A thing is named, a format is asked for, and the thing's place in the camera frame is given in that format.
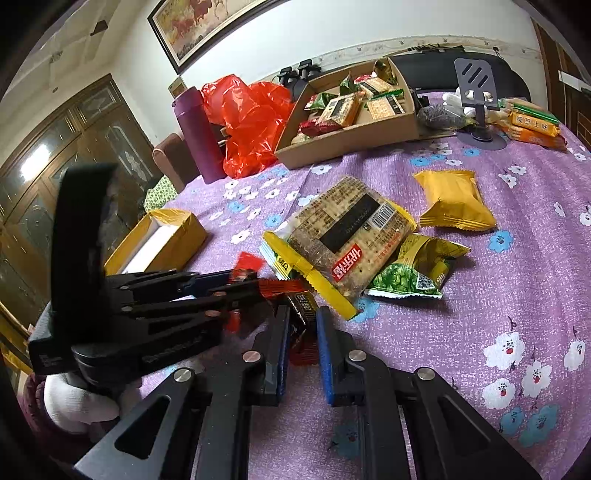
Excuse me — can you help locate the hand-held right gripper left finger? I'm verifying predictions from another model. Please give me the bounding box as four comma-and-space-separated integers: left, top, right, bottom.
74, 305, 293, 480

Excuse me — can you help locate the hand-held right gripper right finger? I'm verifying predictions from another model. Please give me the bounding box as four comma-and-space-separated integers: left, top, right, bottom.
315, 305, 543, 480

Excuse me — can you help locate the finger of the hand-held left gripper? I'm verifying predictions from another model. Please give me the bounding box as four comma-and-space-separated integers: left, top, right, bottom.
117, 277, 278, 334
105, 269, 234, 302

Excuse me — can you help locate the dark red snack packet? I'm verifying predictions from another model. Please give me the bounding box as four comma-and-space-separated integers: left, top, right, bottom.
284, 292, 320, 352

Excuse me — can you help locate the cardboard tray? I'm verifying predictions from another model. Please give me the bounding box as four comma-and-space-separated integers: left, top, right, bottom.
274, 58, 455, 171

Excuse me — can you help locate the person's left hand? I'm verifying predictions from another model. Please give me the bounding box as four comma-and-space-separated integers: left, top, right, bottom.
44, 369, 123, 423

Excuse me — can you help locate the open yellow box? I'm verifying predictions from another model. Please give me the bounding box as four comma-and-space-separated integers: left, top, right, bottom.
104, 209, 208, 278

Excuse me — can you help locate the yellow strip snack packet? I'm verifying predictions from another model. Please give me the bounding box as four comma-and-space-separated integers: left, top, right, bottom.
259, 231, 363, 321

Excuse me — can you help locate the wooden glass door cabinet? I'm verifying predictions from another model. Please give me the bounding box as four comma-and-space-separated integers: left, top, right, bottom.
0, 74, 160, 333

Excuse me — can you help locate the green patterned cloth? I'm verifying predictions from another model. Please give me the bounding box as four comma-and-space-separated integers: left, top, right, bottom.
144, 176, 178, 213

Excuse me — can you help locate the green pea snack packet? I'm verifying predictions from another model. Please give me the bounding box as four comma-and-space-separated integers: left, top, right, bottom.
365, 233, 472, 301

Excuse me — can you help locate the brown chair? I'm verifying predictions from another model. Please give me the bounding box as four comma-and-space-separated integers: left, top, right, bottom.
152, 133, 201, 195

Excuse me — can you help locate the clear cracker packet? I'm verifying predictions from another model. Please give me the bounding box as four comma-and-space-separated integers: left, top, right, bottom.
286, 175, 417, 296

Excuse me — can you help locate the purple thermos bottle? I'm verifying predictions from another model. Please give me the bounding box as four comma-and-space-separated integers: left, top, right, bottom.
173, 86, 228, 184

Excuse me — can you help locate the red plastic bag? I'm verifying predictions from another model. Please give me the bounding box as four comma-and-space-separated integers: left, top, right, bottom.
202, 75, 296, 180

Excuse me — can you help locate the purple floral tablecloth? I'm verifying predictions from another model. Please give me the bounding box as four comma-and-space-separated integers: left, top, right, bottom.
134, 90, 591, 480

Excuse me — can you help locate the heap of assorted snack packets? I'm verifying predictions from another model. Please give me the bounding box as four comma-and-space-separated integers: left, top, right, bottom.
295, 60, 407, 139

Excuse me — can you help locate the black device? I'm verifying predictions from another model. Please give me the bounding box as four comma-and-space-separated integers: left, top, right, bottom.
277, 59, 322, 104

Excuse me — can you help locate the grey snack packet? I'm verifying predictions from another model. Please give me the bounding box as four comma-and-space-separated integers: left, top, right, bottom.
418, 104, 467, 131

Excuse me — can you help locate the white plastic bag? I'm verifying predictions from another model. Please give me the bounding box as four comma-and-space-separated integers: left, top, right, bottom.
441, 91, 502, 121

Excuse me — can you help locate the black chair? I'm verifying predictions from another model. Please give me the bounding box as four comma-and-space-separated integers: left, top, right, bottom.
392, 50, 532, 103

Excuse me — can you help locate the orange snack packet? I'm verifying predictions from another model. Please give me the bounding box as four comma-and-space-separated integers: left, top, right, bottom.
501, 127, 568, 151
508, 113, 561, 138

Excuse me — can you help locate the grey phone stand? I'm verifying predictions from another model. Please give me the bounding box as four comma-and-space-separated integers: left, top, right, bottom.
455, 58, 508, 151

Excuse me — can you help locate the green edged snack packet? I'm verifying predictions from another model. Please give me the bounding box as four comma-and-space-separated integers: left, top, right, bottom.
508, 102, 561, 124

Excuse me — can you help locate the framed wall painting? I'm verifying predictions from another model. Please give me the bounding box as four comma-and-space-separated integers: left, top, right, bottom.
148, 0, 287, 73

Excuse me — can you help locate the wooden door frame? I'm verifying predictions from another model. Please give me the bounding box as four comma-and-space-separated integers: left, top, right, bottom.
531, 18, 591, 148

